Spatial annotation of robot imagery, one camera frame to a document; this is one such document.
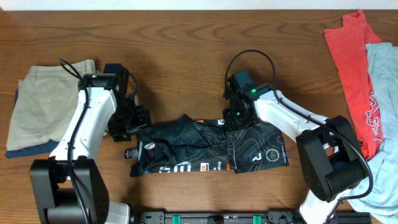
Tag black orange patterned jersey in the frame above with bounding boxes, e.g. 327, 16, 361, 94
130, 115, 289, 177

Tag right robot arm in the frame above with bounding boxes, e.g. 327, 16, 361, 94
223, 81, 373, 223

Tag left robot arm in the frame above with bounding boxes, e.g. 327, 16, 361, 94
30, 72, 151, 223

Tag folded beige trousers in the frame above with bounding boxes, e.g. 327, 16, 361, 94
6, 59, 101, 152

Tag folded navy garment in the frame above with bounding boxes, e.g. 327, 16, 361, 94
4, 88, 62, 159

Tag red t-shirt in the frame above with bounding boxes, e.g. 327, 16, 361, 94
324, 10, 384, 160

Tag light blue t-shirt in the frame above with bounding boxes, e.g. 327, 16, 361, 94
348, 42, 397, 223

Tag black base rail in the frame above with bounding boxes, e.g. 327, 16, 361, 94
134, 211, 373, 224

